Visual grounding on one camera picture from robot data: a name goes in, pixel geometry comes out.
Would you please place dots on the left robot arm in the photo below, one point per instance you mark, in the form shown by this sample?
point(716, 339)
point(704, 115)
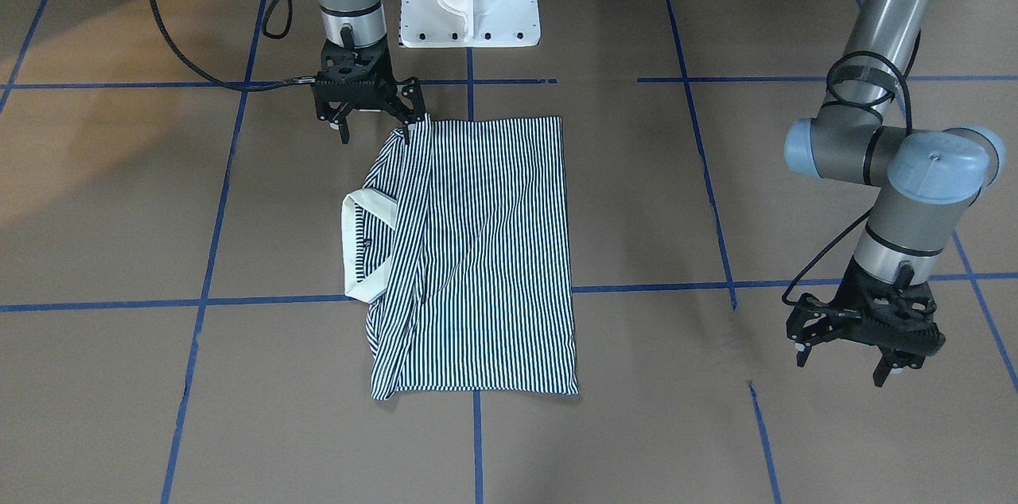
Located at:
point(864, 133)

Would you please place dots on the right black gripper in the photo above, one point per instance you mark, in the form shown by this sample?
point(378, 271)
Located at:
point(409, 97)

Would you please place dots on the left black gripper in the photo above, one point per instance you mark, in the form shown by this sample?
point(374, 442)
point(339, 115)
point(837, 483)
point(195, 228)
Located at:
point(813, 323)

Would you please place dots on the striped polo shirt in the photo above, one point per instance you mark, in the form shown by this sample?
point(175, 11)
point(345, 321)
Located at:
point(458, 243)

